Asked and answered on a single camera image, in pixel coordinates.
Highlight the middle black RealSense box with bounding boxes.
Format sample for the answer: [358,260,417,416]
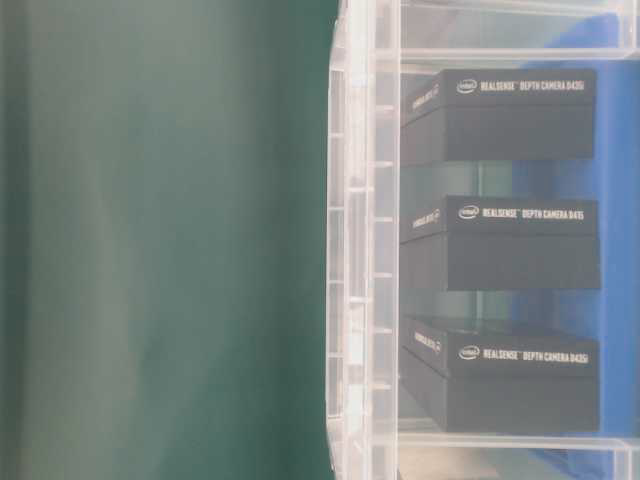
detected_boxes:
[399,195,601,291]

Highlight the black realsense box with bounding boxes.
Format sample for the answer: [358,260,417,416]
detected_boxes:
[399,195,601,291]
[398,316,600,435]
[400,68,597,166]

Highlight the top black RealSense box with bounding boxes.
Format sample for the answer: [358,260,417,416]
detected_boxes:
[400,68,597,166]

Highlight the clear plastic storage box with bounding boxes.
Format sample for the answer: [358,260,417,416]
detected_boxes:
[326,1,639,479]

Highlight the bottom black RealSense box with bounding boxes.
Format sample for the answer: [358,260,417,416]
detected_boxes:
[398,316,600,435]

